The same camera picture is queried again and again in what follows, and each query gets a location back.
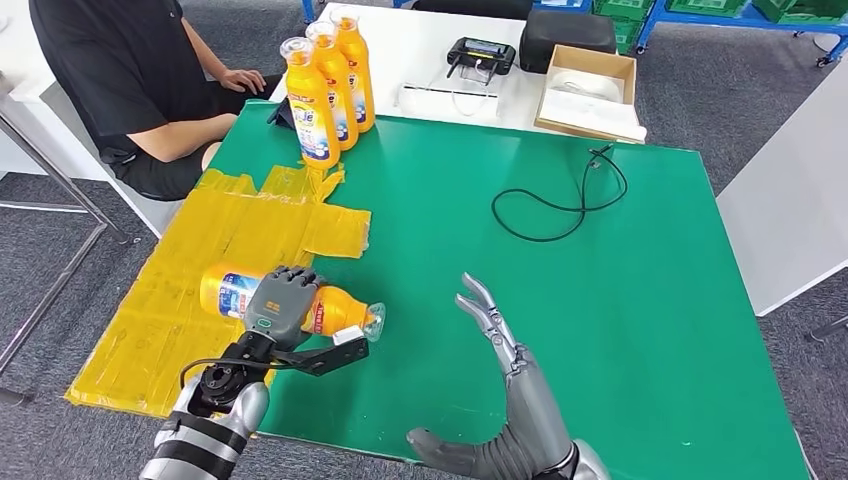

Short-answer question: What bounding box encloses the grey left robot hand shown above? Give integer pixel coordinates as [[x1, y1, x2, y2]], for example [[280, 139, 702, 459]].
[[243, 265, 327, 352]]

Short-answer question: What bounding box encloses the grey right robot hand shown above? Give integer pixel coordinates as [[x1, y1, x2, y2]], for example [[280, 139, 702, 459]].
[[405, 272, 576, 480]]

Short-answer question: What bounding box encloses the person's left hand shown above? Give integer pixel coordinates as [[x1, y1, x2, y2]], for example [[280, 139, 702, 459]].
[[218, 68, 268, 95]]

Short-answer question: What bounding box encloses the orange detergent bottle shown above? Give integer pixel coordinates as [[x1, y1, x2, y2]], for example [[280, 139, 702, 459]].
[[279, 36, 342, 172], [329, 5, 376, 134], [199, 264, 388, 344], [305, 20, 360, 152]]

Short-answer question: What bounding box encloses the tablet in blue case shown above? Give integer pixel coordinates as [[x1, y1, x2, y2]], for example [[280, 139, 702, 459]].
[[266, 95, 296, 130]]

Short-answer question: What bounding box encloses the yellow taped plastic sheet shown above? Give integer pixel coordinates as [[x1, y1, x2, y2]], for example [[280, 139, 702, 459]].
[[64, 165, 372, 419]]

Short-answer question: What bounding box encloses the person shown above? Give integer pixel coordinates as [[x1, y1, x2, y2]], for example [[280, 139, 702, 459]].
[[29, 0, 283, 202]]

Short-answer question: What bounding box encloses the white stool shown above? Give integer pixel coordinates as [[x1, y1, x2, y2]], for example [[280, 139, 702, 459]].
[[109, 178, 187, 240]]

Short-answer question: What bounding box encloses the white table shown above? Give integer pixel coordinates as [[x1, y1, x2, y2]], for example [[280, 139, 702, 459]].
[[0, 0, 114, 181], [715, 56, 848, 317], [268, 1, 641, 142]]

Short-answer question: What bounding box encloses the green table mat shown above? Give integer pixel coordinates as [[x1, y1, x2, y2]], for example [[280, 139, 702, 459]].
[[210, 99, 811, 480]]

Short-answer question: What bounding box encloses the black remote controller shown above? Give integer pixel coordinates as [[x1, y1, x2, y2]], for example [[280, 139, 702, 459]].
[[446, 36, 517, 78]]

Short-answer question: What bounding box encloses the white flat board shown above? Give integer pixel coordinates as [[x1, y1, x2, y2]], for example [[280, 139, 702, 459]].
[[537, 87, 647, 144]]

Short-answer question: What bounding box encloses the grey table leg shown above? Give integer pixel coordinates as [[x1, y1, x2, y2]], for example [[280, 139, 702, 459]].
[[801, 313, 848, 343]]

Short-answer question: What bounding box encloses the brown cardboard box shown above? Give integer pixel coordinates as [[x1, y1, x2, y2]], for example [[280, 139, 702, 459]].
[[533, 43, 637, 142]]

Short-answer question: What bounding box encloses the black carry case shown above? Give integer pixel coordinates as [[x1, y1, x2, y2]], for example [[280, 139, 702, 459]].
[[518, 9, 617, 74]]

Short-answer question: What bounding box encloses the white foam insert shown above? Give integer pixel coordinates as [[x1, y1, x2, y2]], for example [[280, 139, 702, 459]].
[[551, 68, 624, 104]]

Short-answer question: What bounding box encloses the green plastic crate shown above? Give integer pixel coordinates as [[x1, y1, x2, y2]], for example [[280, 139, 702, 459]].
[[609, 19, 643, 57], [591, 0, 654, 21], [664, 0, 747, 20], [748, 0, 848, 26]]

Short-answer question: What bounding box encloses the blue metal rack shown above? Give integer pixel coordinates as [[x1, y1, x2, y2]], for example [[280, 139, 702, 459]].
[[301, 0, 848, 70]]

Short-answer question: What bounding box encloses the black left camera bracket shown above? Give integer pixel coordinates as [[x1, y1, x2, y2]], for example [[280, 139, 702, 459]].
[[271, 337, 370, 379]]

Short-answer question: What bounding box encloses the grey metal table frame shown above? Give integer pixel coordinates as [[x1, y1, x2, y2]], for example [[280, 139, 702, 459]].
[[0, 86, 134, 405]]

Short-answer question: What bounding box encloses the white cable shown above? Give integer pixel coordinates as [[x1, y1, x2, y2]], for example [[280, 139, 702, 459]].
[[452, 56, 497, 117]]

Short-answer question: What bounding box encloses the black cable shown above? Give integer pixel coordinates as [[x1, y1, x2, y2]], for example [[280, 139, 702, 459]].
[[491, 143, 629, 243]]

